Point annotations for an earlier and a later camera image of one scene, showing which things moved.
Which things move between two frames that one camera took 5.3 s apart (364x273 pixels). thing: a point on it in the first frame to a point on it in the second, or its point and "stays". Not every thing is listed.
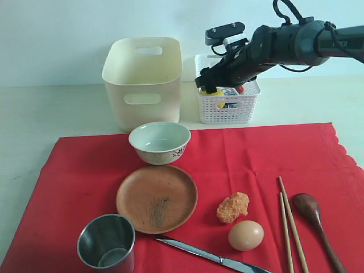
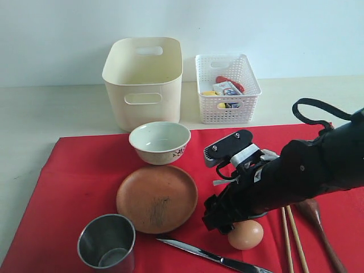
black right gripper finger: [210, 88] to [226, 229]
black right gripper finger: [207, 75] to [218, 214]
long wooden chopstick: [293, 225] stays
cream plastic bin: [143, 75] stays
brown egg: [245, 235] stays
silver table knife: [205, 254] stays
